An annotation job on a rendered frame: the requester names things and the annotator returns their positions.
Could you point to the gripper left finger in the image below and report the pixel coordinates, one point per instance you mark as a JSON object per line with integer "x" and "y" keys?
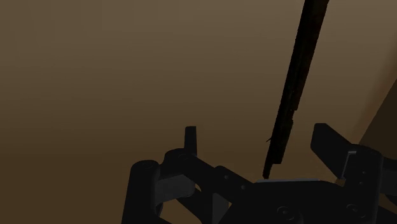
{"x": 183, "y": 167}

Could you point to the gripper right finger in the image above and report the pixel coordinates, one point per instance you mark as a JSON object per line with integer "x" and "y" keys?
{"x": 359, "y": 167}

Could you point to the long thin black tool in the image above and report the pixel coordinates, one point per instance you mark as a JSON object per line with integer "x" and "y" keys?
{"x": 294, "y": 90}

